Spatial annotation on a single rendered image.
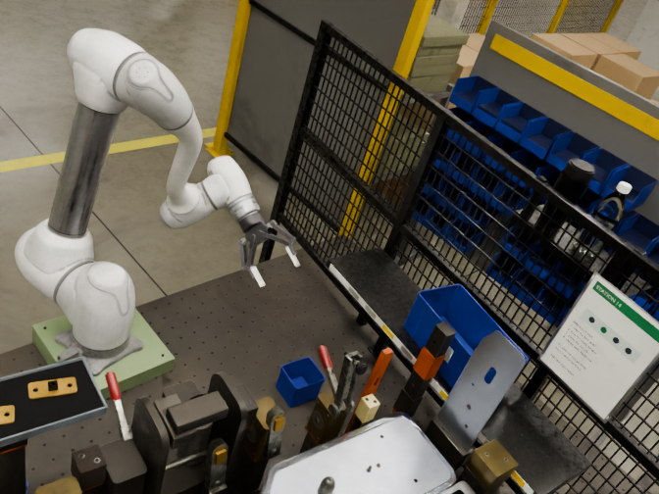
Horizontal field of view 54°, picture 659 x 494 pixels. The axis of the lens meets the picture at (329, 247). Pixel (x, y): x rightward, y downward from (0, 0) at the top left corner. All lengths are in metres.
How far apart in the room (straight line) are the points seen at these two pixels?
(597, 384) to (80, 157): 1.40
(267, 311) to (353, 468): 0.87
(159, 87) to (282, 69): 2.38
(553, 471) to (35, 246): 1.45
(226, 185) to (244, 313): 0.47
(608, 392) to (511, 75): 1.90
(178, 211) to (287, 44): 1.99
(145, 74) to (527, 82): 2.09
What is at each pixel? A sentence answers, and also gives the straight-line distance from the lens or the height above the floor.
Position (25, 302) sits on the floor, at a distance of 3.21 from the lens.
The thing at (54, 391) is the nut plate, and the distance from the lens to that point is 1.35.
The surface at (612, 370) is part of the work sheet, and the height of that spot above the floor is 1.28.
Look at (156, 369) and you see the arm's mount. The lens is 1.96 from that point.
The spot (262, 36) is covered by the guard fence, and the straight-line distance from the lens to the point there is 3.99.
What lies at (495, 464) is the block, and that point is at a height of 1.06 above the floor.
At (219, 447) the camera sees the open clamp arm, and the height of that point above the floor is 1.10.
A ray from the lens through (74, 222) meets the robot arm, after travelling 1.84.
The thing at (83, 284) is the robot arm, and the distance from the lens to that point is 1.79.
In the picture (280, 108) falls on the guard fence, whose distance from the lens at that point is 3.92.
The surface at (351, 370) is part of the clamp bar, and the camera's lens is 1.48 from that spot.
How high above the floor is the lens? 2.21
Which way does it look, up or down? 35 degrees down
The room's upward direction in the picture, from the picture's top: 19 degrees clockwise
